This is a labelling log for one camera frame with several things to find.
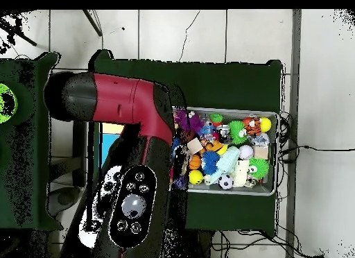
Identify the black and white soccer ball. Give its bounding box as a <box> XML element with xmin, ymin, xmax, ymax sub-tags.
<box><xmin>218</xmin><ymin>174</ymin><xmax>235</xmax><ymax>191</ymax></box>

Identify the black tripod leg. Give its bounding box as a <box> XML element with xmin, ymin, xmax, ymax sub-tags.
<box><xmin>0</xmin><ymin>16</ymin><xmax>37</xmax><ymax>47</ymax></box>
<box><xmin>83</xmin><ymin>9</ymin><xmax>103</xmax><ymax>37</ymax></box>

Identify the wooden three-hole box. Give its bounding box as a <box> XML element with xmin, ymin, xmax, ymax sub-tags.
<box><xmin>99</xmin><ymin>122</ymin><xmax>126</xmax><ymax>169</ymax></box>

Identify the green covered side table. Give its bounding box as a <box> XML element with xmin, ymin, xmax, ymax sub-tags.
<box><xmin>0</xmin><ymin>51</ymin><xmax>62</xmax><ymax>232</ymax></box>

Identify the purple spiky ball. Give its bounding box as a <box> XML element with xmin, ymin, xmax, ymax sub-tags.
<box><xmin>175</xmin><ymin>108</ymin><xmax>206</xmax><ymax>135</ymax></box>

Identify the cream knit cloth roll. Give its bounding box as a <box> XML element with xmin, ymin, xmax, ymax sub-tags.
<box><xmin>233</xmin><ymin>160</ymin><xmax>251</xmax><ymax>188</ymax></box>

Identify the orange tiger plush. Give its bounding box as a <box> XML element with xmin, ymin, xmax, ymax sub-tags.
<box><xmin>242</xmin><ymin>117</ymin><xmax>263</xmax><ymax>136</ymax></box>

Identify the yellow ball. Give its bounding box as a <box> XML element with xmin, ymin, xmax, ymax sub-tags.
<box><xmin>187</xmin><ymin>169</ymin><xmax>205</xmax><ymax>187</ymax></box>

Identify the mint green knit cloth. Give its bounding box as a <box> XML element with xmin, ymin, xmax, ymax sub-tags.
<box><xmin>208</xmin><ymin>146</ymin><xmax>241</xmax><ymax>186</ymax></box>

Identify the clear mesh bin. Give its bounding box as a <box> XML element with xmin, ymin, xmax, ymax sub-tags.
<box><xmin>171</xmin><ymin>105</ymin><xmax>281</xmax><ymax>198</ymax></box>

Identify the green spiky ball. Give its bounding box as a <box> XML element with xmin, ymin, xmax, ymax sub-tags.
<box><xmin>248</xmin><ymin>157</ymin><xmax>270</xmax><ymax>180</ymax></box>

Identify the lime green round object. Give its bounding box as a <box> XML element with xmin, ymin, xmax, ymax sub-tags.
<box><xmin>0</xmin><ymin>83</ymin><xmax>18</xmax><ymax>125</ymax></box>

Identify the black upright bar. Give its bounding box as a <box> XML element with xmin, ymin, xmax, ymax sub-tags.
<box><xmin>73</xmin><ymin>121</ymin><xmax>89</xmax><ymax>188</ymax></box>

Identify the dark green tablecloth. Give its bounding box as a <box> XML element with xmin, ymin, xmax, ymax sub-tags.
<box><xmin>87</xmin><ymin>49</ymin><xmax>284</xmax><ymax>238</ymax></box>

